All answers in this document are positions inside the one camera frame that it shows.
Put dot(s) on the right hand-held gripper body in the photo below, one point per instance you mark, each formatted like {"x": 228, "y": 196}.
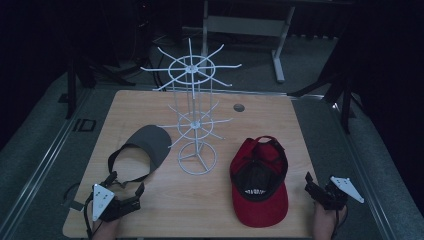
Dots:
{"x": 345, "y": 186}

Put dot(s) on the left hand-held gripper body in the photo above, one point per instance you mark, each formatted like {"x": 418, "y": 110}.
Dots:
{"x": 101, "y": 200}

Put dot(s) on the grey sun visor hat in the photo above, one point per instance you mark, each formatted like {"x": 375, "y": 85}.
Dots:
{"x": 153, "y": 140}

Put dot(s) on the red baseball cap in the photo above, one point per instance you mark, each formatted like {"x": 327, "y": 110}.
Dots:
{"x": 263, "y": 213}

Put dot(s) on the person's left hand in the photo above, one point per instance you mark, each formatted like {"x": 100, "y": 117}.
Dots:
{"x": 105, "y": 230}

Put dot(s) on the person's right hand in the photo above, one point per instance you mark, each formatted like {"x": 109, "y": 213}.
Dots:
{"x": 325, "y": 223}

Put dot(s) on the grey tape piece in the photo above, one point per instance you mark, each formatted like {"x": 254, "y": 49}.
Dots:
{"x": 74, "y": 205}

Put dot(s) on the grey round table grommet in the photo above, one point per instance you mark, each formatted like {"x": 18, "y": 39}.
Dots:
{"x": 239, "y": 107}

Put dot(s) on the white metal desk frame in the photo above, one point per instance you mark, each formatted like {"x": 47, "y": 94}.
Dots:
{"x": 248, "y": 26}

